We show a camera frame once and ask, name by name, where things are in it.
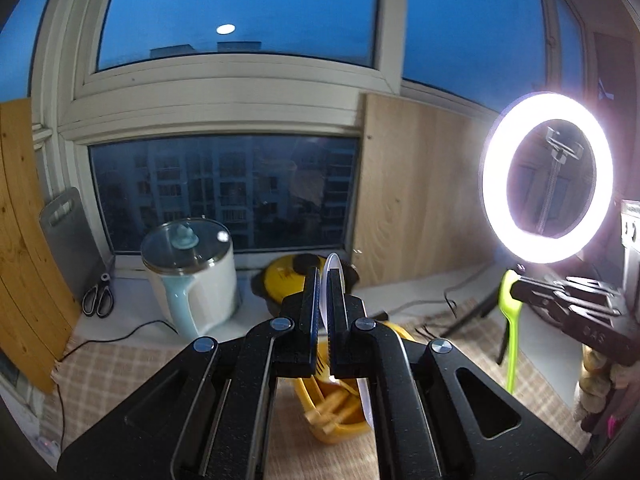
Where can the white and blue electric kettle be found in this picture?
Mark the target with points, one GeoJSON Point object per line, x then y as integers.
{"type": "Point", "coordinates": [210, 285]}

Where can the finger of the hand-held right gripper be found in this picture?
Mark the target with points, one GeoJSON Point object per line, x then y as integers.
{"type": "Point", "coordinates": [585, 285]}
{"type": "Point", "coordinates": [590, 330]}

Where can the grey cutting board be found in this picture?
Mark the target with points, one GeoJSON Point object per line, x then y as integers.
{"type": "Point", "coordinates": [70, 245]}

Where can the white window frame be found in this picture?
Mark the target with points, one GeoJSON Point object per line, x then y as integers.
{"type": "Point", "coordinates": [225, 100]}

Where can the wooden chopstick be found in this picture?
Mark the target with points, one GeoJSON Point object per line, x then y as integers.
{"type": "Point", "coordinates": [317, 417]}
{"type": "Point", "coordinates": [337, 402]}

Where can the black tripod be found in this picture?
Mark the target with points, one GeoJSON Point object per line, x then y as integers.
{"type": "Point", "coordinates": [465, 321]}

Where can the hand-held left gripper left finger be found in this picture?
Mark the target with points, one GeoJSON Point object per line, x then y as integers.
{"type": "Point", "coordinates": [316, 310]}

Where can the light wooden panel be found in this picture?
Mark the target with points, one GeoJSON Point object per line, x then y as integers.
{"type": "Point", "coordinates": [415, 185]}

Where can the green plastic spoon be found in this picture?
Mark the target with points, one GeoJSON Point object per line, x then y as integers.
{"type": "Point", "coordinates": [512, 350]}

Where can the yellow plastic container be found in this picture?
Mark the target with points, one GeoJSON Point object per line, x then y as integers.
{"type": "Point", "coordinates": [340, 430]}

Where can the brown wooden board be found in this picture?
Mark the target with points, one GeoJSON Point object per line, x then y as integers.
{"type": "Point", "coordinates": [30, 260]}

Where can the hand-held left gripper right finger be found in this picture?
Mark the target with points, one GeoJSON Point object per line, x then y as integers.
{"type": "Point", "coordinates": [334, 310]}

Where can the beige plaid tablecloth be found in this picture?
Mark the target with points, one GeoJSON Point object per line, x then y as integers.
{"type": "Point", "coordinates": [125, 375]}

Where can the grey metal box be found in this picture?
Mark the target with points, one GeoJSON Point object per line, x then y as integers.
{"type": "Point", "coordinates": [631, 230]}

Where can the phone holder clip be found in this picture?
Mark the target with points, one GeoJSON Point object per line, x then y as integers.
{"type": "Point", "coordinates": [562, 150]}

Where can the metal fork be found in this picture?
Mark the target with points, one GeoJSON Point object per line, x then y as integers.
{"type": "Point", "coordinates": [322, 371]}

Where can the beige knobbly cloth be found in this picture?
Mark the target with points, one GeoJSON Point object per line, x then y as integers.
{"type": "Point", "coordinates": [595, 390]}

